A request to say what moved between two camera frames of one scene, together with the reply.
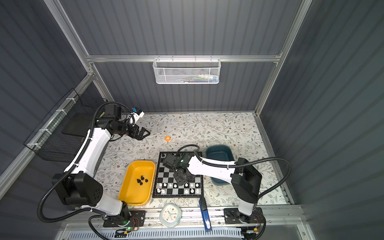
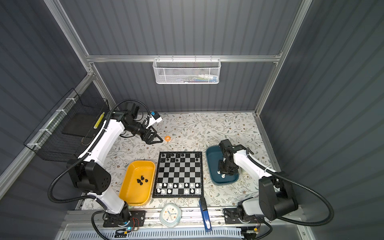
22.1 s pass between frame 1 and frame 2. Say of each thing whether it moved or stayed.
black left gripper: moved
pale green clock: stayed
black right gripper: moved
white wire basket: stayed
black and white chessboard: stayed
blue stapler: stayed
